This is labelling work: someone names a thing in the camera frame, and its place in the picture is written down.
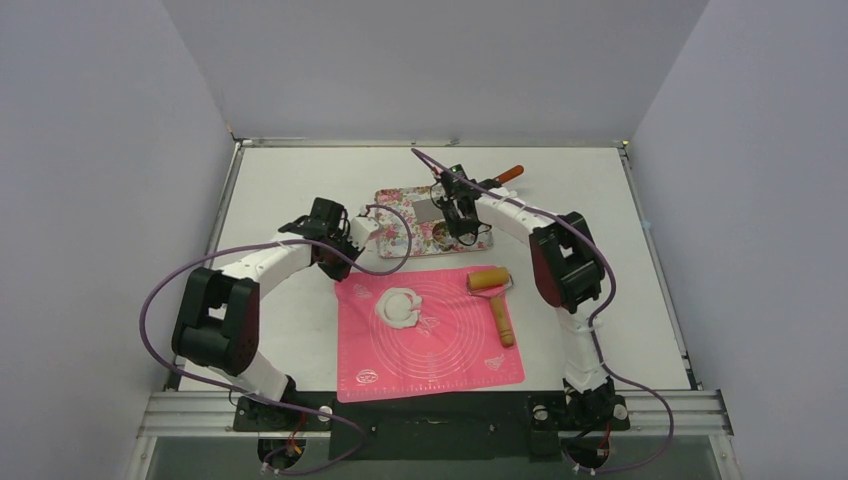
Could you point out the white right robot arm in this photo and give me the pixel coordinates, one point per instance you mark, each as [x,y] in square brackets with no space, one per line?
[567,268]

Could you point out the pink silicone baking mat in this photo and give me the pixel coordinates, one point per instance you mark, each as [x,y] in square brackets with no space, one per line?
[454,346]

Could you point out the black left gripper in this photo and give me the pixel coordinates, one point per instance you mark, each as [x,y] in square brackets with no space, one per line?
[343,237]

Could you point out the round metal dough cutter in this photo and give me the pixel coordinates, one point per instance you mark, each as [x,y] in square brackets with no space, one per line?
[442,239]

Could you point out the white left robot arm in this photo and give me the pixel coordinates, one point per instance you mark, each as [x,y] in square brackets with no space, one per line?
[218,323]

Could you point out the floral rectangular tray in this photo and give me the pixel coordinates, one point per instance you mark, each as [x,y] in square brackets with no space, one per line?
[401,232]

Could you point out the white dough lump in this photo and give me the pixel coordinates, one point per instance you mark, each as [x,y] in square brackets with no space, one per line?
[399,308]

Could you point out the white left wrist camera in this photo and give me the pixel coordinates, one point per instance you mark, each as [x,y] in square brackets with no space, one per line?
[362,230]

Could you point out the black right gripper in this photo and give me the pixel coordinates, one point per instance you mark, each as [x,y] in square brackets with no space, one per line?
[460,216]

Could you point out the wooden rolling pin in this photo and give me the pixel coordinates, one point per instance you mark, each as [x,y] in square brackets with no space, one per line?
[492,284]

